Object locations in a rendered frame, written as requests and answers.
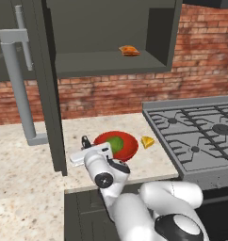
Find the dark oven front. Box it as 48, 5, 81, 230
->
178, 184, 228, 241

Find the grey gas hob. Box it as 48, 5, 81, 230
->
141, 95, 228, 191

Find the dark grey wall cabinet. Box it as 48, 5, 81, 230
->
44, 0, 184, 79

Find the red salad bowl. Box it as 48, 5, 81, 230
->
92, 130, 139, 163

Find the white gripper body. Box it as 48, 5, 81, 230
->
69, 143, 100, 168

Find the dark grey closed cabinet door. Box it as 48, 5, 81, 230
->
0, 0, 37, 83

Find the long grey door handle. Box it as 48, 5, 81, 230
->
0, 27, 50, 147

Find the orange cheese grater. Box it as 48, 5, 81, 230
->
118, 44, 141, 57

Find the dark grey base cabinet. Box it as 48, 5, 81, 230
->
63, 179, 183, 241

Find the dark grey open cabinet door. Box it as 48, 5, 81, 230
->
30, 0, 69, 177

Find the yellow cheese wedge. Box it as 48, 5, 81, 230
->
140, 136, 155, 150

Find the grey cabinet door handle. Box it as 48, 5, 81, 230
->
14, 4, 34, 72

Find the green salad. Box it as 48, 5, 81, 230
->
105, 136, 125, 155

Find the dark range hood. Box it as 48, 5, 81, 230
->
181, 0, 228, 10

